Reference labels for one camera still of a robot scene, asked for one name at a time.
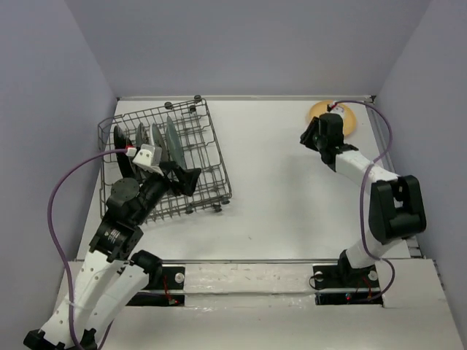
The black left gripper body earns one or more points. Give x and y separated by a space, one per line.
155 186

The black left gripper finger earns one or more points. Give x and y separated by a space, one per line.
187 180
172 170

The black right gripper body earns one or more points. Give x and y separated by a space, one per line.
322 143

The teal blue plate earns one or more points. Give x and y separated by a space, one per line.
174 144

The yellow plate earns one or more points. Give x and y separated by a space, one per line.
349 122

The white watermelon pattern plate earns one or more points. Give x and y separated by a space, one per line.
158 141

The blue floral plate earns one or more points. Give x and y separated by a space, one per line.
141 136

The black rimmed striped plate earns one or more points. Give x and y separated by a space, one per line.
122 153

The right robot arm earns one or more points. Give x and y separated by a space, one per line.
396 209

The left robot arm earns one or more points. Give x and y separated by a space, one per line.
112 273

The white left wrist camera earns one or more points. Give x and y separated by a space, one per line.
147 158

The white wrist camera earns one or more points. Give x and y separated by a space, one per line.
147 158
336 109

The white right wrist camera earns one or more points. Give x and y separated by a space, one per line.
336 109

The grey wire dish rack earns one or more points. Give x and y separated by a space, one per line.
185 133

